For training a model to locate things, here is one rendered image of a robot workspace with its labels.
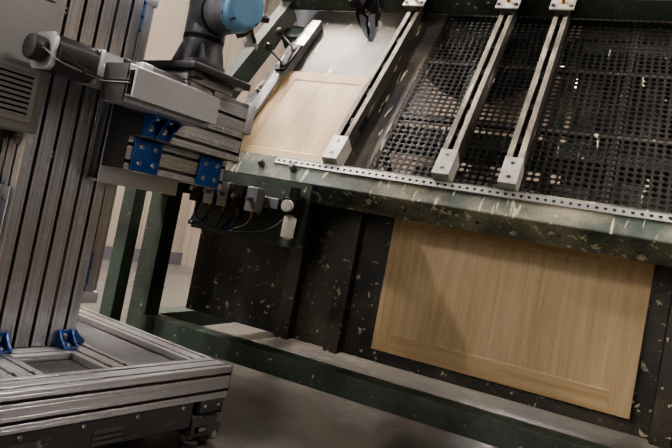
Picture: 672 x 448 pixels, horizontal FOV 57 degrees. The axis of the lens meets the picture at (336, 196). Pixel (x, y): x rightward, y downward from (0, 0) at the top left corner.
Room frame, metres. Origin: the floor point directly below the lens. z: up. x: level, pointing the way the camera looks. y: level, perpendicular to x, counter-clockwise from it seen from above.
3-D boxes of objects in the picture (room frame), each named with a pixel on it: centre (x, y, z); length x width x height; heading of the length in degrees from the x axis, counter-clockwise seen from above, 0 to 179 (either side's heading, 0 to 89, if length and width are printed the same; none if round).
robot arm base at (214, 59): (1.76, 0.46, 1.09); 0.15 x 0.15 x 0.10
